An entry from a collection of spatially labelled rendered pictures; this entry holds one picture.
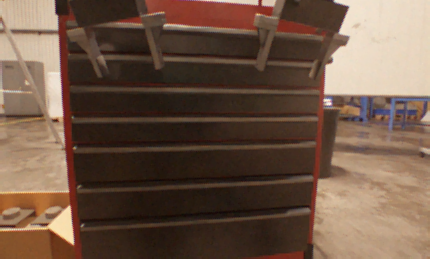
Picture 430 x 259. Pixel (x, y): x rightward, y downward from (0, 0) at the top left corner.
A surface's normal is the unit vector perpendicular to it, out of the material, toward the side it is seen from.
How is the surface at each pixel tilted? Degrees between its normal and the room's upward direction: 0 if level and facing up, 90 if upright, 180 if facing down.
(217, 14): 90
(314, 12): 114
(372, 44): 90
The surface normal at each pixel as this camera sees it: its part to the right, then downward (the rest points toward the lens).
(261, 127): 0.15, 0.12
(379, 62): -0.27, 0.11
